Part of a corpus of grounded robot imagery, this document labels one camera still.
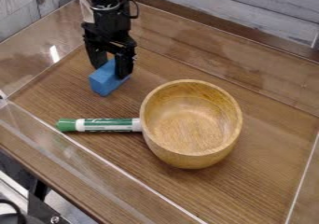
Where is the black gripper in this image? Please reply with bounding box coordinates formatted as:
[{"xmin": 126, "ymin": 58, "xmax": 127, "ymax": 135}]
[{"xmin": 82, "ymin": 2, "xmax": 139, "ymax": 79}]

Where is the blue foam block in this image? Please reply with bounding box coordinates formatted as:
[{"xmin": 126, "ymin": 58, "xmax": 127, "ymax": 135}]
[{"xmin": 88, "ymin": 59, "xmax": 128, "ymax": 96}]

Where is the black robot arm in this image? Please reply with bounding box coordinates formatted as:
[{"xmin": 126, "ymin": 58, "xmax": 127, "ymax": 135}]
[{"xmin": 82, "ymin": 0, "xmax": 140, "ymax": 79}]

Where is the brown wooden bowl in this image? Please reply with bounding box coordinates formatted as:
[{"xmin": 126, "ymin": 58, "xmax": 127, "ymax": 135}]
[{"xmin": 140, "ymin": 79, "xmax": 243, "ymax": 169}]

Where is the green white marker pen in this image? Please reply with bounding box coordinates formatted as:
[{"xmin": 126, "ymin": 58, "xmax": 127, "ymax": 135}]
[{"xmin": 56, "ymin": 119, "xmax": 142, "ymax": 132}]

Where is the clear acrylic tray wall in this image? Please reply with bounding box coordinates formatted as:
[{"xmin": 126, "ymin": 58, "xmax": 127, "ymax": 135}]
[{"xmin": 0, "ymin": 0, "xmax": 319, "ymax": 224}]

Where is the black table leg bracket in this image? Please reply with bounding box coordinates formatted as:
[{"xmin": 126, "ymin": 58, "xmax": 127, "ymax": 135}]
[{"xmin": 28, "ymin": 180, "xmax": 71, "ymax": 224}]

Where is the black cable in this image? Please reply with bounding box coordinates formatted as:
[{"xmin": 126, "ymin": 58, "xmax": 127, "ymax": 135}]
[{"xmin": 0, "ymin": 199, "xmax": 28, "ymax": 224}]

